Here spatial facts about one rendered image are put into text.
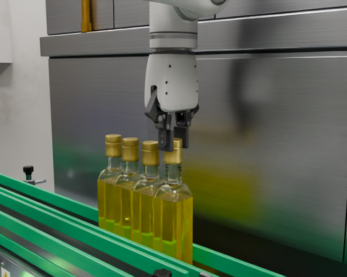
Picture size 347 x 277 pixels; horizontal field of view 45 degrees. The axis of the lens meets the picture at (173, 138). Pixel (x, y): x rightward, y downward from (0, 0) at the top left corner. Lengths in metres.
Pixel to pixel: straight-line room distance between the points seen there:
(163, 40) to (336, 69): 0.28
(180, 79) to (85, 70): 0.52
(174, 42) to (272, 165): 0.29
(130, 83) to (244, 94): 0.35
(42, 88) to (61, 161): 2.55
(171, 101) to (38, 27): 3.23
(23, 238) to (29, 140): 3.04
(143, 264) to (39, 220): 0.37
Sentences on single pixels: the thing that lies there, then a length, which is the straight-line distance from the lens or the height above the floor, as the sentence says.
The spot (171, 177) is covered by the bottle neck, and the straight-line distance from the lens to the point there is 0.77.
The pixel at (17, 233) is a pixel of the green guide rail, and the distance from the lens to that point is 1.03.
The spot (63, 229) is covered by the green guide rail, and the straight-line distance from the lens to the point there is 1.00.
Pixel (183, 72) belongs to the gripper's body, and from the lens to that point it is 0.74.
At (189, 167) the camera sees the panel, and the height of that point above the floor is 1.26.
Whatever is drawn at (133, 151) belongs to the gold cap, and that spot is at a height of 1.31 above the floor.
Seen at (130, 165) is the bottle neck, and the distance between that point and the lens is 0.85.
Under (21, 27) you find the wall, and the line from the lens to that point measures 4.00.
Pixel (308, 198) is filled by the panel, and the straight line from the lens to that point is 0.78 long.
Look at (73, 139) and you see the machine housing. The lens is 1.29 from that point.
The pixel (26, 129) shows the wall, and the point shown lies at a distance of 4.03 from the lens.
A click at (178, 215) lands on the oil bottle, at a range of 0.77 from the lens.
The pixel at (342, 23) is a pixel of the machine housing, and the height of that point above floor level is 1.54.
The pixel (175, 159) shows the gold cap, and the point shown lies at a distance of 0.76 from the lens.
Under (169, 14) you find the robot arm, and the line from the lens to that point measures 0.72.
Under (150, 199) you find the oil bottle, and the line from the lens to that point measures 0.80.
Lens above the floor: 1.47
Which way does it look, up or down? 10 degrees down
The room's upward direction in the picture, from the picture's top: straight up
